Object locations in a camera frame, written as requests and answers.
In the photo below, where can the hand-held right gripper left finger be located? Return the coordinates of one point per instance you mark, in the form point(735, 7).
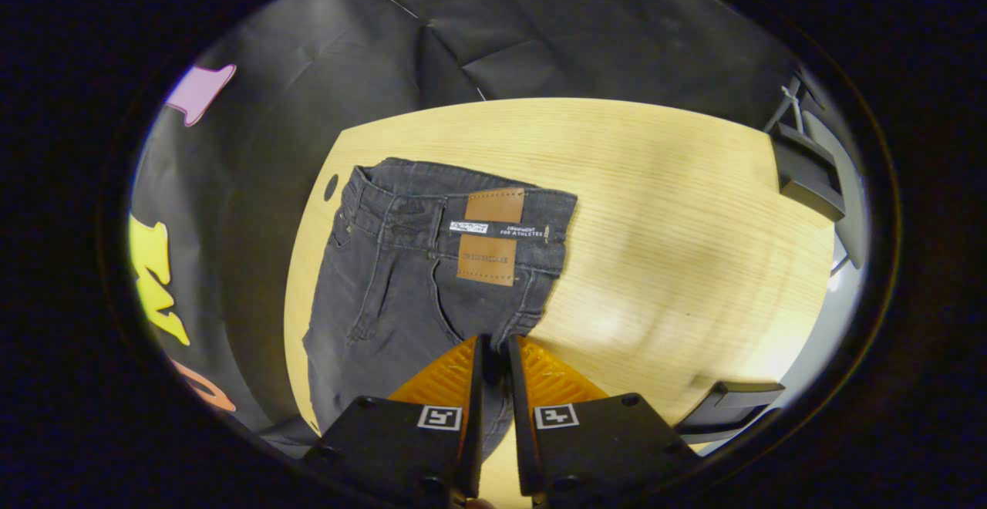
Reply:
point(385, 439)

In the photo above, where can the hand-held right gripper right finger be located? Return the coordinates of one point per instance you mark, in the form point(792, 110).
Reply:
point(609, 439)

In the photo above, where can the dark grey jeans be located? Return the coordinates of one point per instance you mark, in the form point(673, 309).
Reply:
point(385, 301)

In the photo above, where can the black grey office chair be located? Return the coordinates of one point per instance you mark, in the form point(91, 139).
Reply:
point(810, 185)

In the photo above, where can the black backdrop cloth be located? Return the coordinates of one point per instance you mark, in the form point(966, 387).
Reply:
point(308, 69)

